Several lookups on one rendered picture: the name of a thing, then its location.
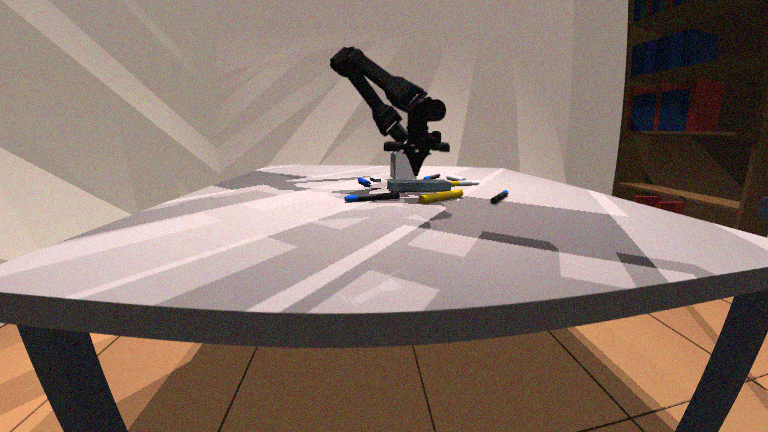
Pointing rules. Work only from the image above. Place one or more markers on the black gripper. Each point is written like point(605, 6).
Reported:
point(416, 159)

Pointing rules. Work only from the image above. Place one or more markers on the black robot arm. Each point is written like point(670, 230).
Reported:
point(354, 65)

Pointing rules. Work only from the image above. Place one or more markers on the grey keyboard with white letter keys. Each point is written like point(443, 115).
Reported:
point(418, 185)

